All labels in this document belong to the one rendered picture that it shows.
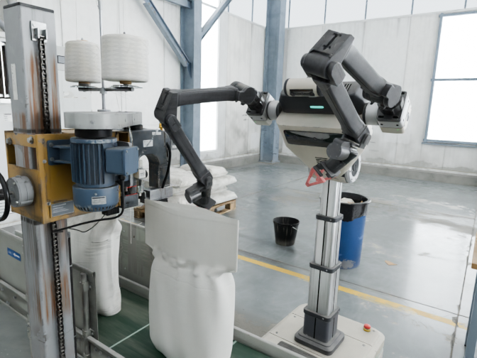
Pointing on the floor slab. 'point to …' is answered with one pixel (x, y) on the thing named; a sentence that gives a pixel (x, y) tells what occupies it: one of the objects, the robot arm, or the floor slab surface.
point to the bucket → (285, 230)
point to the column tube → (40, 241)
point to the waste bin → (352, 229)
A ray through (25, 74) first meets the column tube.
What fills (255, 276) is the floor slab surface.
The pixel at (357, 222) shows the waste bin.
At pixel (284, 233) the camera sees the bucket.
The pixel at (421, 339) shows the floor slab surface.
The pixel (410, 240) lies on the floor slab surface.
